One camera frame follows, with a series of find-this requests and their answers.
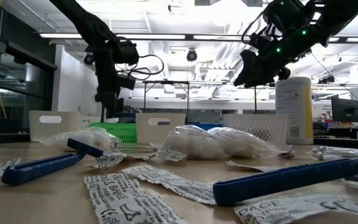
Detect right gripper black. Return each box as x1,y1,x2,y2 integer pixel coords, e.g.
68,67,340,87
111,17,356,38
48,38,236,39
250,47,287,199
234,27,315,88

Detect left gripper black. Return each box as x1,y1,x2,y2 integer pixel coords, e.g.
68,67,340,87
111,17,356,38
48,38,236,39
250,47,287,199
94,43,136,108

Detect bagged white cotton balls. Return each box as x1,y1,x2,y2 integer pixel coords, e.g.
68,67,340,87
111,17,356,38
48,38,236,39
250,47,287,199
208,126,293,159
35,126,121,152
161,124,229,161

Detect bare metal nail clipper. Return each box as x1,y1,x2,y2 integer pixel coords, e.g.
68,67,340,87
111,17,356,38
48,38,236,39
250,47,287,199
113,141,160,154
279,145,296,160

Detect blue disposable razor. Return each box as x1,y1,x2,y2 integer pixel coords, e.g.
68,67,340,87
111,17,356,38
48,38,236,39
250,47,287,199
212,157,358,207
1,138,104,187

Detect bagged metal nail clipper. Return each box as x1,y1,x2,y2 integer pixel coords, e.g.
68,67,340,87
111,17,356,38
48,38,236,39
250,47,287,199
310,145,358,161

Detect green mesh basket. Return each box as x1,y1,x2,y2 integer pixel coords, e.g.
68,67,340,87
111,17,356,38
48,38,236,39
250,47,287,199
90,122,138,143

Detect white wipes canister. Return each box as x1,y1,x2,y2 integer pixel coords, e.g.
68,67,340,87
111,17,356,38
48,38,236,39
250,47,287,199
274,76,314,146

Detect white perforated basket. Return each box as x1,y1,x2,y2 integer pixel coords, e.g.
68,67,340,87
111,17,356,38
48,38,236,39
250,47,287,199
219,113,288,146

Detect blue mesh basket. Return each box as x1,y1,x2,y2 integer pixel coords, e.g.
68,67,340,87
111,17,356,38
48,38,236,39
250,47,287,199
185,123,225,131

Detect small black ceiling fixture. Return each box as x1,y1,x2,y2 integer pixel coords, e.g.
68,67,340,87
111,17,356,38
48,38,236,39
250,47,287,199
318,75,337,85

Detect black computer monitor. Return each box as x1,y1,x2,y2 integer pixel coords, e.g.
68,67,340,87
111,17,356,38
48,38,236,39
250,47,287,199
331,96,358,123

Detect dark cluttered background desk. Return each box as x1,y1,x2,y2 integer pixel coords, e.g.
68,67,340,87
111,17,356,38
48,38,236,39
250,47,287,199
313,121,358,147

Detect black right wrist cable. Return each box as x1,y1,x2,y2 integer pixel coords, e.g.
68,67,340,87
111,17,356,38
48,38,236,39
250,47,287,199
241,12,265,44

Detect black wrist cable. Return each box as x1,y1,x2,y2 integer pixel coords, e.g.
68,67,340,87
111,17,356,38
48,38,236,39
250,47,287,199
241,12,265,44
116,54,165,81

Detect white plastic handled bin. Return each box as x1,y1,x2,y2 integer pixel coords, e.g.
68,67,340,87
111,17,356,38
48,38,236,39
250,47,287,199
135,113,186,145
29,110,83,144

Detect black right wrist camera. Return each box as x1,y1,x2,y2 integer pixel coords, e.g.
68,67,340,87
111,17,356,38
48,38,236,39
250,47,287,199
261,0,306,32

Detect black frame background table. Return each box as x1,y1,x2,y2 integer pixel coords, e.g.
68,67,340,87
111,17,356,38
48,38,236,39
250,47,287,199
142,80,191,123

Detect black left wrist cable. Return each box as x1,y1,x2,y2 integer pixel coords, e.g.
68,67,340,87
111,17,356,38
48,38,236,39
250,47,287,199
116,54,165,81

